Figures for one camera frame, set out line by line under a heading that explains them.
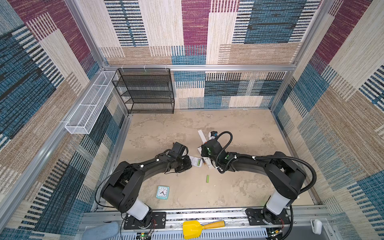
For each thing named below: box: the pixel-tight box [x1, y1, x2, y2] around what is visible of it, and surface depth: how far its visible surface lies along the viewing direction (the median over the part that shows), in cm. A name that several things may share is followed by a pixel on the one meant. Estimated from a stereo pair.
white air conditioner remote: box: [189, 156, 203, 168], surface depth 94 cm
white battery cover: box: [197, 129, 207, 144], surface depth 107 cm
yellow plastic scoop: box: [182, 220, 226, 240], surface depth 73 cm
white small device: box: [310, 218, 323, 235], surface depth 70 cm
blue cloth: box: [81, 222, 119, 240], surface depth 70 cm
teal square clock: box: [156, 185, 170, 200], surface depth 81 cm
